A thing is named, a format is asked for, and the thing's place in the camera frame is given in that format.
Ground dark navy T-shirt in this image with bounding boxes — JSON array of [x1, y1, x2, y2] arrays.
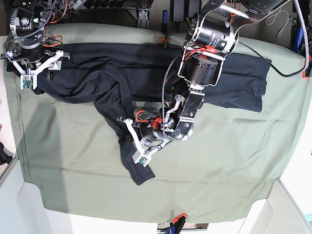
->
[[35, 43, 270, 185]]

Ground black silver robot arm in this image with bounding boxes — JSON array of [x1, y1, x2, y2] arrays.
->
[[131, 0, 284, 152], [0, 0, 70, 90]]

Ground green table cloth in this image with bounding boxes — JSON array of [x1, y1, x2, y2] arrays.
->
[[4, 23, 308, 224]]

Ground orange black clamp bottom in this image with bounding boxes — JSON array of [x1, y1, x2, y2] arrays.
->
[[165, 213, 188, 234]]

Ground orange black clamp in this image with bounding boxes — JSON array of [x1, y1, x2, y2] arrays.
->
[[165, 213, 188, 234], [302, 55, 312, 79]]

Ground orange black clamp right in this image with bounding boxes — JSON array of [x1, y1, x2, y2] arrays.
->
[[302, 55, 312, 79]]

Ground metal flexible conduit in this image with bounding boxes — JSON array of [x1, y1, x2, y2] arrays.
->
[[292, 0, 312, 59]]

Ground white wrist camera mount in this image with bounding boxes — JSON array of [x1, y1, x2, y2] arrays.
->
[[10, 50, 70, 90], [117, 117, 170, 167]]

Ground grey coiled cable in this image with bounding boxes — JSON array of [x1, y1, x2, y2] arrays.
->
[[265, 4, 294, 37]]

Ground blue clamp handle right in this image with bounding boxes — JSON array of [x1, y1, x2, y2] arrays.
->
[[289, 25, 305, 55]]

